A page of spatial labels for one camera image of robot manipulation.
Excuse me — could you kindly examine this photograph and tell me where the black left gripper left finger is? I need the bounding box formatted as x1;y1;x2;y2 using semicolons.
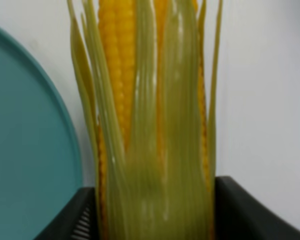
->
35;187;100;240

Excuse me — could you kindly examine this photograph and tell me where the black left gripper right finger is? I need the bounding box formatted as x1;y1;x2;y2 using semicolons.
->
215;176;300;240

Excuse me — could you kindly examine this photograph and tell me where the yellow green corn cob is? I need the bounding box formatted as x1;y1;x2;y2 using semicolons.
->
67;0;223;240

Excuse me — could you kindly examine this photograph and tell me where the teal round plate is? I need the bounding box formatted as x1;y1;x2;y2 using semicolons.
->
0;29;82;240

